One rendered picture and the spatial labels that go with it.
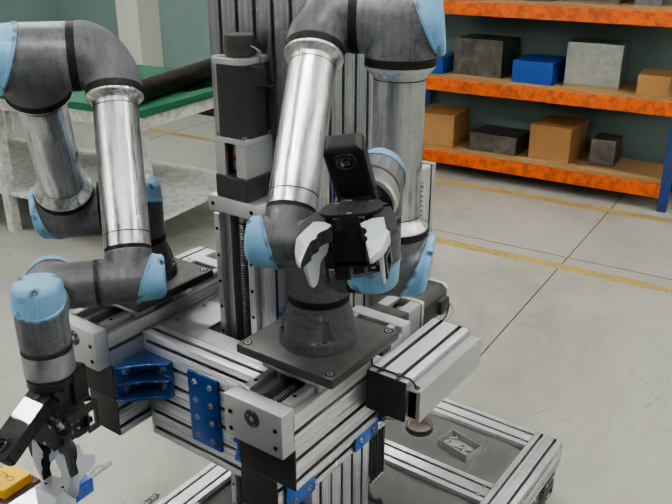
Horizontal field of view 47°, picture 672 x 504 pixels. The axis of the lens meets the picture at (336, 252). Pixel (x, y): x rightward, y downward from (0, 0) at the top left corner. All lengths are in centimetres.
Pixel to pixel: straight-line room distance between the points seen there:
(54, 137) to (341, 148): 77
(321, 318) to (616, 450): 187
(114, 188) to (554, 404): 232
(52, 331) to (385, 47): 65
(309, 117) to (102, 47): 39
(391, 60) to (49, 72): 56
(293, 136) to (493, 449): 167
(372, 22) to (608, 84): 448
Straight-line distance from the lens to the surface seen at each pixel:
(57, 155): 153
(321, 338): 140
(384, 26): 122
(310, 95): 117
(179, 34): 812
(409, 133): 126
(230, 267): 165
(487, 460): 255
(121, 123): 132
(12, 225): 519
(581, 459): 298
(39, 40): 137
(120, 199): 128
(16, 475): 157
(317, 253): 83
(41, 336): 118
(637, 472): 299
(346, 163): 85
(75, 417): 127
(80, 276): 126
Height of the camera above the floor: 175
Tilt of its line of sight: 23 degrees down
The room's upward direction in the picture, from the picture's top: straight up
